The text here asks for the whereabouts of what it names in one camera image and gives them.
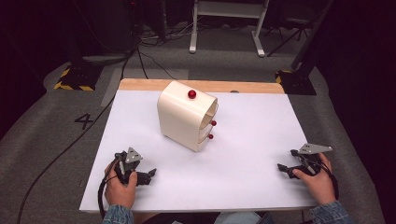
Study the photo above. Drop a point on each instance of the black tripod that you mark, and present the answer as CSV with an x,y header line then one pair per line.
x,y
291,34

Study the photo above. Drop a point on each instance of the red ball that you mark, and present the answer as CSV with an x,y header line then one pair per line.
x,y
192,94

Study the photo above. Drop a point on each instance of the white metal desk frame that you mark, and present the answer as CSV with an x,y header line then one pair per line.
x,y
230,9

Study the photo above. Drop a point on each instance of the black stand base striped tape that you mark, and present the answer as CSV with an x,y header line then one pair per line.
x,y
297,82
79,77

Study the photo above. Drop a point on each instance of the person's right hand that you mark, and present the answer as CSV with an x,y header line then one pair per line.
x,y
320,186

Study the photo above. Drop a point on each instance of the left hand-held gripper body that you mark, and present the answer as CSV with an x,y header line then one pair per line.
x,y
133,155

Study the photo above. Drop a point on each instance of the person's left hand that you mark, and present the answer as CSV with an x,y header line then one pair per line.
x,y
120,194

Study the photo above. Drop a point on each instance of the cream three-drawer cabinet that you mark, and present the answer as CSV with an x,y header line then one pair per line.
x,y
177,118

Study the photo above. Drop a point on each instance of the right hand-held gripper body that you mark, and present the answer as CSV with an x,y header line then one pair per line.
x,y
313,148

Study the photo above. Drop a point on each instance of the cream drawer with red knob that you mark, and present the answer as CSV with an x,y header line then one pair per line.
x,y
206,140
209,126

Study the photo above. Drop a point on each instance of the black slanted stand pole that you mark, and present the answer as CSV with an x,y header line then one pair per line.
x,y
311,37

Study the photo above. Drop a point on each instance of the white table mat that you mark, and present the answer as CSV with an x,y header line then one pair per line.
x,y
249,161

